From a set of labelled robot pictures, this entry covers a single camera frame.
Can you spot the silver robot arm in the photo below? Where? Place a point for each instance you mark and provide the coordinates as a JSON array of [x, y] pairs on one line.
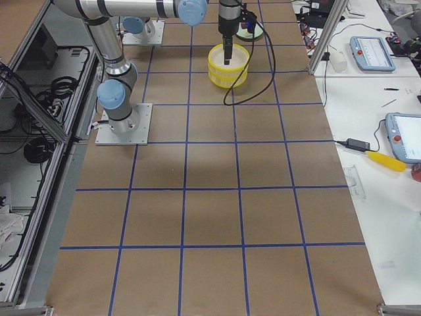
[[114, 93], [138, 26]]

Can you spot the teach pendant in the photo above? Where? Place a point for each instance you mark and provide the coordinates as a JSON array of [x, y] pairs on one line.
[[371, 54], [403, 132]]

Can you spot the white plastic cup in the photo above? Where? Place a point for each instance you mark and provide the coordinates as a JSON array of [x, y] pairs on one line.
[[338, 60]]

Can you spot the side equipment cabinet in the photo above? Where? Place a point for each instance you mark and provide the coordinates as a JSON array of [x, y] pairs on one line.
[[48, 88]]

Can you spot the yellow handled tool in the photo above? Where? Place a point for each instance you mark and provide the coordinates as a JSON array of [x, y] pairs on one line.
[[386, 161]]

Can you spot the far teach pendant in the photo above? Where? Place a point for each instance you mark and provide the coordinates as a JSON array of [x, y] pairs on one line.
[[371, 54]]

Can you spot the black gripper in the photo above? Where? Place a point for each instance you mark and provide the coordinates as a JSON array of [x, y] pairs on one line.
[[226, 28]]

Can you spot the aluminium frame post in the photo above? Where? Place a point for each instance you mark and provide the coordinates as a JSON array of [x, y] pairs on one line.
[[327, 33]]

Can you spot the clear plastic holder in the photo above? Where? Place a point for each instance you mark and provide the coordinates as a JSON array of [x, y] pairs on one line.
[[354, 183]]

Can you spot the black electronics box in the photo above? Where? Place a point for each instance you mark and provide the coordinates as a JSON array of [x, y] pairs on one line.
[[316, 13]]

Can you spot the red object at edge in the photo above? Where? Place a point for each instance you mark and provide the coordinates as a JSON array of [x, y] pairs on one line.
[[416, 172]]

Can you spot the black power adapter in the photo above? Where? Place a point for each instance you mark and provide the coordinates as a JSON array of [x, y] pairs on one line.
[[354, 144]]

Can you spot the green round plate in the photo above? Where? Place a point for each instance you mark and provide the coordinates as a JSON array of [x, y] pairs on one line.
[[245, 31]]

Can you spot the near teach pendant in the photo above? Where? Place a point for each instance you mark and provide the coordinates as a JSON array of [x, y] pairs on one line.
[[403, 132]]

